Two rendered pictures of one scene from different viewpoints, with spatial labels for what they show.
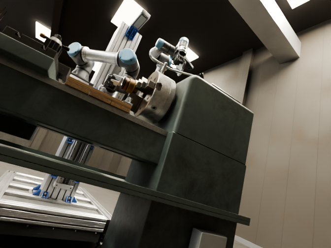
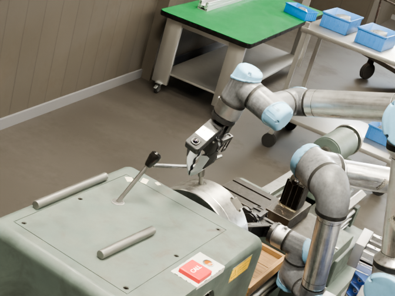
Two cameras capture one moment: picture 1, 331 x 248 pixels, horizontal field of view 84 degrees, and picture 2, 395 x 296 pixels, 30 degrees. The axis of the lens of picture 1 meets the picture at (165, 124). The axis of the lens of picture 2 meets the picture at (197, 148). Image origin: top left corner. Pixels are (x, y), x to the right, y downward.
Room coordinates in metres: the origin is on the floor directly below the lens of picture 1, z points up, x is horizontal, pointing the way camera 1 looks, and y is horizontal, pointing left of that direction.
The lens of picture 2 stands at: (2.59, -1.18, 2.22)
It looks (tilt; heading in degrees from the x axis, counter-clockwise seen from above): 23 degrees down; 141
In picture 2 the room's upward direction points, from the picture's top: 16 degrees clockwise
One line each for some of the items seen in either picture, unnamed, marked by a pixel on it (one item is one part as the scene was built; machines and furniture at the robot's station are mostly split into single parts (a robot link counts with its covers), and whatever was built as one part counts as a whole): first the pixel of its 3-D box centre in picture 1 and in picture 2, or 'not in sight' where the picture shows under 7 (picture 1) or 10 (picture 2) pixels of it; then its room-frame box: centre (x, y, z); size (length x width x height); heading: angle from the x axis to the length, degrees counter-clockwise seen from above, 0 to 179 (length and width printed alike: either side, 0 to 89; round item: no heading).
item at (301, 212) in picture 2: (48, 65); (287, 211); (0.91, 0.69, 1.00); 0.20 x 0.10 x 0.05; 115
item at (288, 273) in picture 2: not in sight; (293, 276); (1.24, 0.46, 0.97); 0.11 x 0.08 x 0.11; 170
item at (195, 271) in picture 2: not in sight; (194, 272); (1.48, -0.18, 1.26); 0.06 x 0.06 x 0.02; 25
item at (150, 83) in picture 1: (148, 86); not in sight; (0.97, 0.16, 1.08); 0.12 x 0.11 x 0.05; 25
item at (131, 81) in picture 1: (130, 85); not in sight; (1.02, 0.27, 1.08); 0.09 x 0.09 x 0.09; 25
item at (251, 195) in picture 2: (37, 65); (271, 212); (0.84, 0.69, 0.95); 0.43 x 0.18 x 0.04; 25
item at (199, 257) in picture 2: not in sight; (195, 278); (1.47, -0.16, 1.23); 0.13 x 0.08 x 0.06; 115
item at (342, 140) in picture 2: not in sight; (330, 160); (0.57, 1.22, 1.01); 0.30 x 0.20 x 0.29; 115
